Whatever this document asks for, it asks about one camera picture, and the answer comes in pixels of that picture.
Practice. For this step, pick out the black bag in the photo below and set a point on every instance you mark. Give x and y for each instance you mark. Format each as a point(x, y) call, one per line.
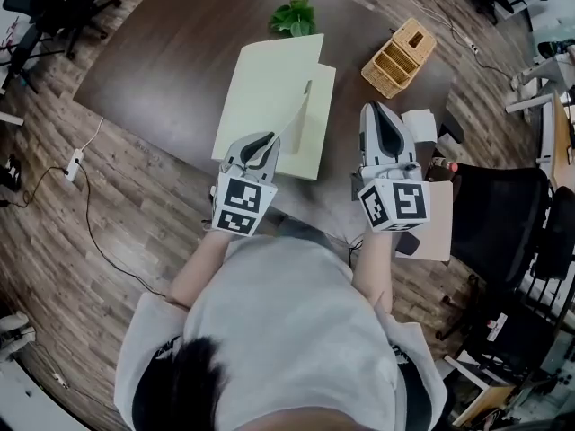
point(10, 173)

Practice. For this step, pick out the wicker basket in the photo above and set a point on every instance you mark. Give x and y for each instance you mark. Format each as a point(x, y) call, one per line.
point(397, 58)

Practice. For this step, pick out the black equipment with white label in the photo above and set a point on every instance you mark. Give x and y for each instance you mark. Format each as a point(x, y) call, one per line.
point(516, 335)

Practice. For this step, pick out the person's left forearm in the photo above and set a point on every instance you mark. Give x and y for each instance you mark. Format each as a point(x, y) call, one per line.
point(202, 267)

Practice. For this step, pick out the black folding chair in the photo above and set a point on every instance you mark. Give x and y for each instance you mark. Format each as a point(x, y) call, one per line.
point(24, 47)

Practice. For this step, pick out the white plastic object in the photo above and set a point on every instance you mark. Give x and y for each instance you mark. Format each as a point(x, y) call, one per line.
point(13, 335)

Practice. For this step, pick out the dark wooden desk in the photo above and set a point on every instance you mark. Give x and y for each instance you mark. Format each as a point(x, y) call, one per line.
point(179, 83)

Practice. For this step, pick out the cream folder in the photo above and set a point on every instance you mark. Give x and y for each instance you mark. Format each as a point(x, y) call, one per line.
point(265, 101)

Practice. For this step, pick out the black swivel office chair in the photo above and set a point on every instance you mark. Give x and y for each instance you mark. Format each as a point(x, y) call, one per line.
point(76, 2)

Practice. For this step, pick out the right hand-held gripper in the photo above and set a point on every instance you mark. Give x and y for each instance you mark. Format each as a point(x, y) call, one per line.
point(404, 204)

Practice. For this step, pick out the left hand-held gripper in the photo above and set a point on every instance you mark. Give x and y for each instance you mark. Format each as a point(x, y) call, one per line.
point(240, 204)

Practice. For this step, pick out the light wooden board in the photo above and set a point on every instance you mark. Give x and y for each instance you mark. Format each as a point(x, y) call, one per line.
point(563, 146)

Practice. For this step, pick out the person's light grey shirt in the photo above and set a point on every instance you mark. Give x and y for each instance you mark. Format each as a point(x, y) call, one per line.
point(287, 330)

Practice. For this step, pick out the person's right forearm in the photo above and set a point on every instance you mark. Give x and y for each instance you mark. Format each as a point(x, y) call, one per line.
point(373, 267)

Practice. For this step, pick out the small white power strip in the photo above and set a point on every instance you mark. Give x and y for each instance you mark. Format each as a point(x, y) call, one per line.
point(59, 380)

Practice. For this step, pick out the red-capped bottle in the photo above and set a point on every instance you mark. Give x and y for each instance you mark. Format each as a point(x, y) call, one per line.
point(453, 167)

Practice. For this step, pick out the small white box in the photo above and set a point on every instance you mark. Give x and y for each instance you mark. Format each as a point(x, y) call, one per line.
point(420, 124)

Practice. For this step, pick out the black office chair with headrest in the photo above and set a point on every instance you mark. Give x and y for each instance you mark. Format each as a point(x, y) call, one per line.
point(498, 222)

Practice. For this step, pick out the green potted plant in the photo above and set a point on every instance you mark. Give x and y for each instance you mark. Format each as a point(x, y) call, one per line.
point(294, 18)

